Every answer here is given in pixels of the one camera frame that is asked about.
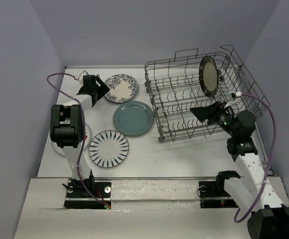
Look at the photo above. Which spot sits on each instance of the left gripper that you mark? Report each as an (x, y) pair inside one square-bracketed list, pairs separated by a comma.
[(103, 89)]

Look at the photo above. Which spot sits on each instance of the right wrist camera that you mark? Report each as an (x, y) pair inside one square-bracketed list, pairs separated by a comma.
[(233, 98)]

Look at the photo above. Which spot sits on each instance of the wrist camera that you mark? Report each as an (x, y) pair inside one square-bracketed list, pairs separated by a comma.
[(82, 74), (233, 98)]

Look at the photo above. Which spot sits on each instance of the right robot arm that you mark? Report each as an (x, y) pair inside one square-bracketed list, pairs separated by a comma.
[(266, 213)]

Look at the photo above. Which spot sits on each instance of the blue striped white plate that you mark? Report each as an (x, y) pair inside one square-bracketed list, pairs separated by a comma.
[(108, 149)]

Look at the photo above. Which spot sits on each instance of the blue floral plate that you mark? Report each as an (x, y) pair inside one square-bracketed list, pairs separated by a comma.
[(123, 88)]

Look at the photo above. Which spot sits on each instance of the brown rimmed cream plate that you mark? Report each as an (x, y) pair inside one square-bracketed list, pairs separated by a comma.
[(208, 76)]

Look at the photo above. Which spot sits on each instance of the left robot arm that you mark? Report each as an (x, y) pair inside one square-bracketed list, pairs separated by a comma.
[(68, 129)]

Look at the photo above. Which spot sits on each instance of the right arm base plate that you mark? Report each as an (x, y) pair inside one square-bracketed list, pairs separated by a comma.
[(211, 197)]

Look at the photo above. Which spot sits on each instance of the grey wire dish rack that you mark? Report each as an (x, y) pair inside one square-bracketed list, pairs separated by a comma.
[(173, 87)]

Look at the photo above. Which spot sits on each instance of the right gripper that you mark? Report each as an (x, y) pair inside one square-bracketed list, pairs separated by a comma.
[(211, 112)]

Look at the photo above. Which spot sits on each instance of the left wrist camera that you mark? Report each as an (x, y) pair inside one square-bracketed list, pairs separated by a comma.
[(82, 74)]

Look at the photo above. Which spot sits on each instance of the teal plate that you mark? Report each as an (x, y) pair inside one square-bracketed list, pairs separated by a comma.
[(133, 118)]

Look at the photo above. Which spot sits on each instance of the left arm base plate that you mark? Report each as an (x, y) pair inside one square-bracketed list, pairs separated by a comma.
[(78, 198)]

